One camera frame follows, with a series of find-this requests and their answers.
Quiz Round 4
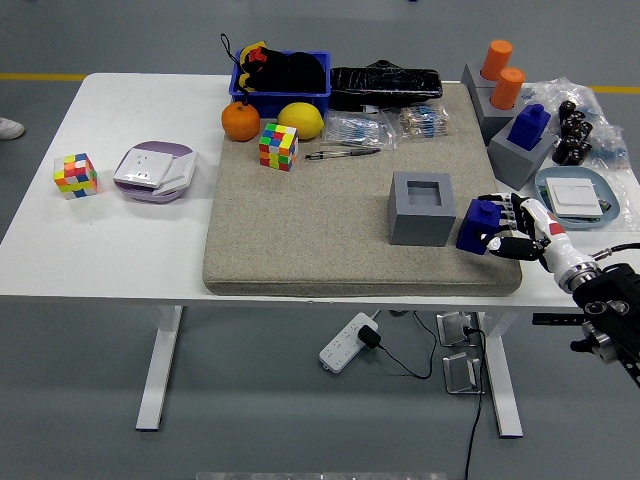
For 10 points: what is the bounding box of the black power adapter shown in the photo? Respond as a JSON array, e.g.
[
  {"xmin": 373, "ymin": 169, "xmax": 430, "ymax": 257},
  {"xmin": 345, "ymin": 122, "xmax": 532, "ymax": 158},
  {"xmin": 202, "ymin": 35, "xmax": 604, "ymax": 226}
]
[{"xmin": 357, "ymin": 324, "xmax": 382, "ymax": 349}]

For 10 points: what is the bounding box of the grey seal holder block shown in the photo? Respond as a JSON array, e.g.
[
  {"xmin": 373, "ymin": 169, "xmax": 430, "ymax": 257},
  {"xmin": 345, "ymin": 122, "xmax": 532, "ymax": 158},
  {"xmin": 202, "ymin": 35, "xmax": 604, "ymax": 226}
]
[
  {"xmin": 460, "ymin": 62, "xmax": 501, "ymax": 94},
  {"xmin": 388, "ymin": 171, "xmax": 457, "ymax": 247},
  {"xmin": 472, "ymin": 84, "xmax": 526, "ymax": 147},
  {"xmin": 488, "ymin": 117, "xmax": 559, "ymax": 191}
]

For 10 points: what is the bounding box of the clear plastic bag of parts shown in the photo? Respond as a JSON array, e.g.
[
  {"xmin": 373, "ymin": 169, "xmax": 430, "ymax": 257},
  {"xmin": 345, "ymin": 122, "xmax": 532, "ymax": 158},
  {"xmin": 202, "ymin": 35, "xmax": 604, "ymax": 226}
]
[{"xmin": 519, "ymin": 75, "xmax": 640, "ymax": 232}]

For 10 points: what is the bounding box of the metal foot pedal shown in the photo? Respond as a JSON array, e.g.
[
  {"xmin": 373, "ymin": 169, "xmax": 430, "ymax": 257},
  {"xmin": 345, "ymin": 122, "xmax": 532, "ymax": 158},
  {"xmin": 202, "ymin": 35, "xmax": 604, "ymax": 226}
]
[
  {"xmin": 436, "ymin": 311, "xmax": 481, "ymax": 348},
  {"xmin": 442, "ymin": 351, "xmax": 485, "ymax": 396}
]

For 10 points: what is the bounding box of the black power cable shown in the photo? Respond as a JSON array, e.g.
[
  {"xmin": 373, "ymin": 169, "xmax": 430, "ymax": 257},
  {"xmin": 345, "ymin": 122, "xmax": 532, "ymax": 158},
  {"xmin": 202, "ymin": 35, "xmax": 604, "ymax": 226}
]
[{"xmin": 462, "ymin": 325, "xmax": 487, "ymax": 480}]

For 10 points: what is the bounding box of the black cloth bundle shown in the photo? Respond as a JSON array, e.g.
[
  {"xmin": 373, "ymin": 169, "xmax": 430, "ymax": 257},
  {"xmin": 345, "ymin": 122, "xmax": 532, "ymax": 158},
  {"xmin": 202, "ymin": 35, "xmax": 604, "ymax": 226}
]
[{"xmin": 283, "ymin": 51, "xmax": 328, "ymax": 93}]

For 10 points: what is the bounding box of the pale colour puzzle cube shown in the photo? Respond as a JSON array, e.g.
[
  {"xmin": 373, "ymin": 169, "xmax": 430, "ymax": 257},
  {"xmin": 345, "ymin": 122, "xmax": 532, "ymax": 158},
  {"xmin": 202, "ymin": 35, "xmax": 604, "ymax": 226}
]
[{"xmin": 53, "ymin": 152, "xmax": 100, "ymax": 201}]

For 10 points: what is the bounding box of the bag of blue resistors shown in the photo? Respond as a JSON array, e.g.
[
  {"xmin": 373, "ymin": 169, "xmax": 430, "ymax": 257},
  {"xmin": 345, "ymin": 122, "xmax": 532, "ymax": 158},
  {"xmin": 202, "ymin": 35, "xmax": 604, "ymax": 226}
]
[{"xmin": 322, "ymin": 112, "xmax": 399, "ymax": 150}]

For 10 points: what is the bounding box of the blue plastic bin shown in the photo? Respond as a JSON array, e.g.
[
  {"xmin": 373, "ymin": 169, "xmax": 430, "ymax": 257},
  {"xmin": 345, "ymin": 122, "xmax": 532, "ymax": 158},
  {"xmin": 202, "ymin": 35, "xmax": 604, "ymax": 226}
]
[{"xmin": 228, "ymin": 49, "xmax": 333, "ymax": 120}]

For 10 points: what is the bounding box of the black adapter cable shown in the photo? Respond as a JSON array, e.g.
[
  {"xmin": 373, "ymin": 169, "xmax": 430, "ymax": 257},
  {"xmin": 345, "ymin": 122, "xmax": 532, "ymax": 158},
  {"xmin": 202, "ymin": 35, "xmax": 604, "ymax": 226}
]
[{"xmin": 374, "ymin": 310, "xmax": 439, "ymax": 380}]

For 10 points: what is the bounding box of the yellow lemon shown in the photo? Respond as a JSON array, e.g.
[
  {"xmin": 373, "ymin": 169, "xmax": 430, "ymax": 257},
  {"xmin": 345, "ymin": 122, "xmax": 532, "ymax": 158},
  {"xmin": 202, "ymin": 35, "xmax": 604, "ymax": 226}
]
[{"xmin": 277, "ymin": 101, "xmax": 326, "ymax": 140}]

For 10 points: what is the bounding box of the white power strip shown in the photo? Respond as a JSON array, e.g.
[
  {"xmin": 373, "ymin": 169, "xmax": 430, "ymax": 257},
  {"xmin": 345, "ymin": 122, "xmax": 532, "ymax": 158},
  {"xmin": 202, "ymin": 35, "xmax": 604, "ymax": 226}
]
[{"xmin": 318, "ymin": 312, "xmax": 381, "ymax": 374}]

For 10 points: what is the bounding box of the white table leg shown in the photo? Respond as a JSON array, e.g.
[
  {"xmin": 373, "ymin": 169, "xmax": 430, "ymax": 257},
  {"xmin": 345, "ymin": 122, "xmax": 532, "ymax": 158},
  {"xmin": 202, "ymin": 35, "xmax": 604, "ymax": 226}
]
[
  {"xmin": 477, "ymin": 312, "xmax": 525, "ymax": 440},
  {"xmin": 135, "ymin": 304, "xmax": 185, "ymax": 432}
]

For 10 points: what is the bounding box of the black silver pen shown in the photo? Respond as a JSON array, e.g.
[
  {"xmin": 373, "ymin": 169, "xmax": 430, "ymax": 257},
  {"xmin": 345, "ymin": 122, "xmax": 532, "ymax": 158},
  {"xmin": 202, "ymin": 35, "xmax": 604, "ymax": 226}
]
[
  {"xmin": 304, "ymin": 149, "xmax": 352, "ymax": 162},
  {"xmin": 319, "ymin": 146, "xmax": 382, "ymax": 158}
]

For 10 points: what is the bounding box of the blue square seal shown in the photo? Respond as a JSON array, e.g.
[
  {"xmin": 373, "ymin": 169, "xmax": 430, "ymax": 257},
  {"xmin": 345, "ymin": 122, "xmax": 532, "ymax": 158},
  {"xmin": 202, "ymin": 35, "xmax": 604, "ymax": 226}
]
[
  {"xmin": 455, "ymin": 198, "xmax": 503, "ymax": 256},
  {"xmin": 507, "ymin": 103, "xmax": 552, "ymax": 151}
]

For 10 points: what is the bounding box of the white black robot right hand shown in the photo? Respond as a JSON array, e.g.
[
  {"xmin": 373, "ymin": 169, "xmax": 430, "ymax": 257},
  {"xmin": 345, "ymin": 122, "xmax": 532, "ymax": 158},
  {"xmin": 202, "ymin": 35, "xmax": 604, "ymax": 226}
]
[{"xmin": 474, "ymin": 192, "xmax": 596, "ymax": 274}]

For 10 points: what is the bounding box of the orange fruit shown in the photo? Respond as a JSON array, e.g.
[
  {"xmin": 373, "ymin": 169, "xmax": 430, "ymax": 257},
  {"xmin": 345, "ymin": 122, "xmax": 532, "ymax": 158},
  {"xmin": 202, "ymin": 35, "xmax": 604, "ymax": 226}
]
[{"xmin": 221, "ymin": 101, "xmax": 262, "ymax": 143}]

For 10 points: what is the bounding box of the person's white shoe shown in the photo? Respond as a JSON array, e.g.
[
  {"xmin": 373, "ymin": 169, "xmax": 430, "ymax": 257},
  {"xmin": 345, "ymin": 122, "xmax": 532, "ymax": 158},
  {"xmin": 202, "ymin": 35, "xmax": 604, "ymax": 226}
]
[{"xmin": 0, "ymin": 116, "xmax": 26, "ymax": 140}]

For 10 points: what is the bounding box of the white wall switch panel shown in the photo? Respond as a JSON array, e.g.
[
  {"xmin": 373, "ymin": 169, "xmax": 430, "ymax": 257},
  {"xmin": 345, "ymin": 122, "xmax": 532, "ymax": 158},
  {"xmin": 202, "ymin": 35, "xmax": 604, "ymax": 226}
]
[{"xmin": 152, "ymin": 151, "xmax": 200, "ymax": 197}]

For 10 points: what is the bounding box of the black small cylinders cluster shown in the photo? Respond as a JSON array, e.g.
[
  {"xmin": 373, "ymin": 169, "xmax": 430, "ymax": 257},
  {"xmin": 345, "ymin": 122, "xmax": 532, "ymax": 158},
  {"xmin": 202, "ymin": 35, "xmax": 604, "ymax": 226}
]
[{"xmin": 551, "ymin": 99, "xmax": 595, "ymax": 166}]

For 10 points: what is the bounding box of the black pouch with yellow trim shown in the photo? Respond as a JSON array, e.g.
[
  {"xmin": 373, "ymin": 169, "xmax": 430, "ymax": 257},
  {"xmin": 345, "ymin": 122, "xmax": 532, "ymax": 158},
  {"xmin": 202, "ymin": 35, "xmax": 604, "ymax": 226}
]
[{"xmin": 219, "ymin": 33, "xmax": 291, "ymax": 101}]

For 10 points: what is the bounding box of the bright colour puzzle cube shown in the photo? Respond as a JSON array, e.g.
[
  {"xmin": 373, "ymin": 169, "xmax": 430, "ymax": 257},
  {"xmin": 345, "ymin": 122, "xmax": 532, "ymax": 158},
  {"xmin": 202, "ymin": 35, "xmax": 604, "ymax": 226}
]
[{"xmin": 258, "ymin": 122, "xmax": 300, "ymax": 173}]

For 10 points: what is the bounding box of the bag of brown resistors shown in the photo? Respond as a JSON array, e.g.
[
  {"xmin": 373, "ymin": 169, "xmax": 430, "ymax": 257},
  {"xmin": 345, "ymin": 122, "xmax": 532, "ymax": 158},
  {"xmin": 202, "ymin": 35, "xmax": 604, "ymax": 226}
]
[{"xmin": 398, "ymin": 105, "xmax": 451, "ymax": 139}]

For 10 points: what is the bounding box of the light blue tray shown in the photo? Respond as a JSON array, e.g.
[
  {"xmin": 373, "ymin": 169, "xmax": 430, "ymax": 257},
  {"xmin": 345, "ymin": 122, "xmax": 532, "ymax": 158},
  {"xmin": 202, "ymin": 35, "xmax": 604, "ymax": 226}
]
[{"xmin": 533, "ymin": 167, "xmax": 622, "ymax": 231}]

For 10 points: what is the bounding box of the white wall socket panel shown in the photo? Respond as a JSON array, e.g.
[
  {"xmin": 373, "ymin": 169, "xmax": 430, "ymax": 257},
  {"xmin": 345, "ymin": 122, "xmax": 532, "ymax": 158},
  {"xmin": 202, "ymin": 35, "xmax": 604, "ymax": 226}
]
[{"xmin": 113, "ymin": 145, "xmax": 176, "ymax": 189}]

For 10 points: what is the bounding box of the orange cylinder seal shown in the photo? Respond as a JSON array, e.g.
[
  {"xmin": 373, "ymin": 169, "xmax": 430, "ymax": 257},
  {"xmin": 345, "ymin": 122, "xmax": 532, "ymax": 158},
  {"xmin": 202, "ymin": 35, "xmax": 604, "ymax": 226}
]
[
  {"xmin": 489, "ymin": 67, "xmax": 526, "ymax": 111},
  {"xmin": 481, "ymin": 39, "xmax": 514, "ymax": 81}
]

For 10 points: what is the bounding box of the grey-brown fabric mat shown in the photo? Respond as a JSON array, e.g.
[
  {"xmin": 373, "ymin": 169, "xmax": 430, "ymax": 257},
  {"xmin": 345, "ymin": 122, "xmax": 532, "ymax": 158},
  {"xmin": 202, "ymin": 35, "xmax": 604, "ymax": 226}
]
[{"xmin": 202, "ymin": 82, "xmax": 525, "ymax": 297}]

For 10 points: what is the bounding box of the black table control panel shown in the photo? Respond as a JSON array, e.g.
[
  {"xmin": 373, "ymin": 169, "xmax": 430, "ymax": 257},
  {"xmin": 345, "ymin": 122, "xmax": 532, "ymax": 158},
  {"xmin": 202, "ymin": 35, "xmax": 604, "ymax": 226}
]
[{"xmin": 532, "ymin": 313, "xmax": 587, "ymax": 327}]

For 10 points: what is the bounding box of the black plastic-wrapped keyboard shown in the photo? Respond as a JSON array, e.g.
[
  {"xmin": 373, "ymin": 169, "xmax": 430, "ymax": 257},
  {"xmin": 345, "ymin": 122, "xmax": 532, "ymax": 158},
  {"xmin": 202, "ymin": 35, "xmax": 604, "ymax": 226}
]
[{"xmin": 329, "ymin": 58, "xmax": 445, "ymax": 112}]

